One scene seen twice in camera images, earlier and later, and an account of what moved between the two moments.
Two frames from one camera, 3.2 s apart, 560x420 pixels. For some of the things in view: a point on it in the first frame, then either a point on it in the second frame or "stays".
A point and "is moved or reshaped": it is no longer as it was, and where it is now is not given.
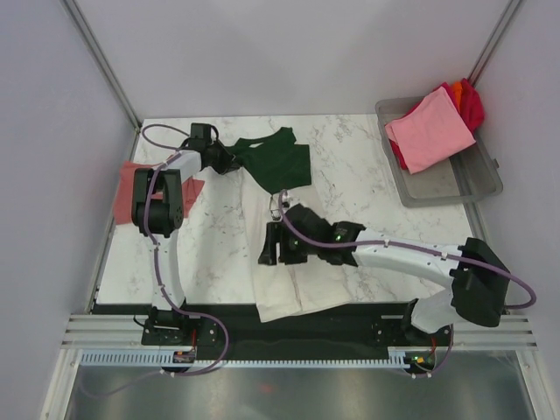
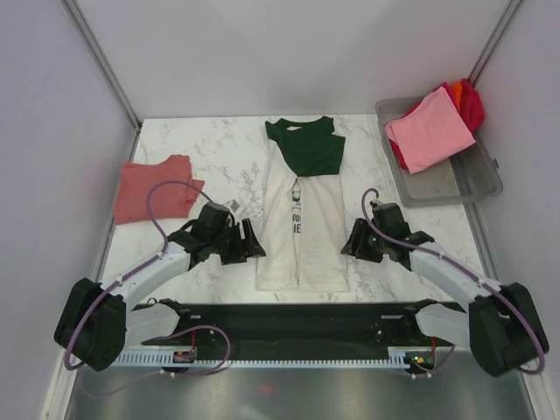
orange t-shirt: [458, 92] stays
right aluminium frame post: [479, 66] stays
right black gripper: [278, 232] → [360, 229]
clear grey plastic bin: [472, 173] stays
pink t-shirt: [430, 130] stays
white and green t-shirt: [275, 175] is moved or reshaped
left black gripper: [229, 164] → [246, 248]
